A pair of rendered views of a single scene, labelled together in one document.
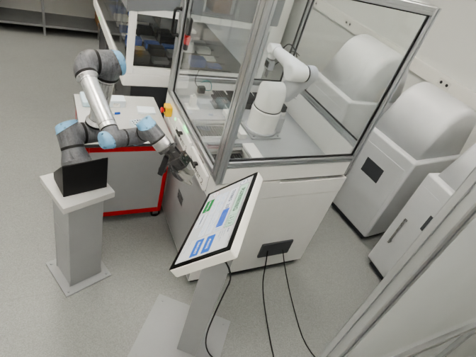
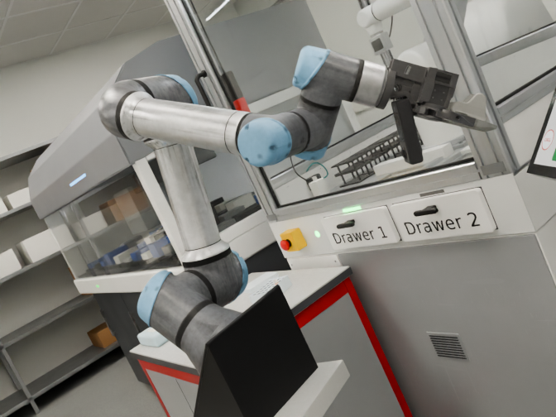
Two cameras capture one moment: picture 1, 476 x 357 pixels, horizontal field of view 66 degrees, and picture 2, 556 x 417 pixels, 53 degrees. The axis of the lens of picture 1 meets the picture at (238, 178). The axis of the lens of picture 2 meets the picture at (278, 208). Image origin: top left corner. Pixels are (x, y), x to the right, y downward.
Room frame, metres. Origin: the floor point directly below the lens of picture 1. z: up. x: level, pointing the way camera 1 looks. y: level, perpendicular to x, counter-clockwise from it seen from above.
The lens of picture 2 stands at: (0.31, 0.58, 1.25)
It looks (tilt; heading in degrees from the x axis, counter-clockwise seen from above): 8 degrees down; 1
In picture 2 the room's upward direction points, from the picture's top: 25 degrees counter-clockwise
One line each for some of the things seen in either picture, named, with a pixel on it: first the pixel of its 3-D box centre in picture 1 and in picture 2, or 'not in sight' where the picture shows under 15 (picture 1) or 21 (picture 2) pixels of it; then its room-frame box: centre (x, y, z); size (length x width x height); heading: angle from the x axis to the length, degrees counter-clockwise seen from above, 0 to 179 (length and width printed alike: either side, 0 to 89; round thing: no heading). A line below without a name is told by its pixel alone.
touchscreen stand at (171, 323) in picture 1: (197, 292); not in sight; (1.16, 0.01, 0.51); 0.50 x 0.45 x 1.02; 87
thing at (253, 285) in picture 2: (146, 110); (259, 282); (2.32, 0.80, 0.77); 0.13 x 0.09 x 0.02; 120
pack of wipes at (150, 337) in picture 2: (88, 99); (157, 333); (2.19, 1.18, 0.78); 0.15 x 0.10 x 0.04; 37
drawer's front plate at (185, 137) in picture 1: (183, 137); (357, 229); (1.98, 0.42, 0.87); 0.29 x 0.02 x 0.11; 35
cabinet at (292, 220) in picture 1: (234, 190); (508, 287); (2.21, 0.00, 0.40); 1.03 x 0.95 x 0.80; 35
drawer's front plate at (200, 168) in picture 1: (197, 167); (438, 217); (1.72, 0.24, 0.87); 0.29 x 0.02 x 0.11; 35
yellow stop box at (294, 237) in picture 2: (167, 110); (292, 240); (2.24, 0.62, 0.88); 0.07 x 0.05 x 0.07; 35
